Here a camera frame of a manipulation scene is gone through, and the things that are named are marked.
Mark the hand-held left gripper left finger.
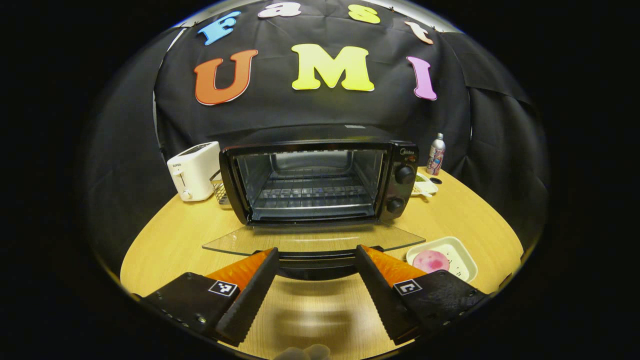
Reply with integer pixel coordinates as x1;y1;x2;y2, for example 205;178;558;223
141;247;280;347

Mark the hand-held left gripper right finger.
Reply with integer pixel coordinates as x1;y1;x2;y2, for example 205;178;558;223
355;245;493;347

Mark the pink round food slice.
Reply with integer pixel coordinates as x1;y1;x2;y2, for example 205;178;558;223
412;250;451;274

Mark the white square food tray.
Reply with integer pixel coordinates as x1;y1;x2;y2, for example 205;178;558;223
405;236;479;284

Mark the black electric oven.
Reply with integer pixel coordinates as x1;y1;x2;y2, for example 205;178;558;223
201;124;427;282

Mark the metal oven rack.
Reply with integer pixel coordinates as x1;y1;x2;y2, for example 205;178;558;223
255;186;376;211

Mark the white divided dish with beans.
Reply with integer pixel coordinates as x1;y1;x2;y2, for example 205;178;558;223
412;171;439;198

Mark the white toaster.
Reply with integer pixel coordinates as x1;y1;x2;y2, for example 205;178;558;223
166;141;222;203

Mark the silver spray bottle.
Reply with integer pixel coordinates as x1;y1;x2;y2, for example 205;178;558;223
426;132;447;176

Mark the black backdrop cloth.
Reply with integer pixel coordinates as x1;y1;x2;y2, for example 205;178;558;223
82;0;551;281

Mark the small wire basket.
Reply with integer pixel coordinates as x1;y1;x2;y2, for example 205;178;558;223
209;169;232;207

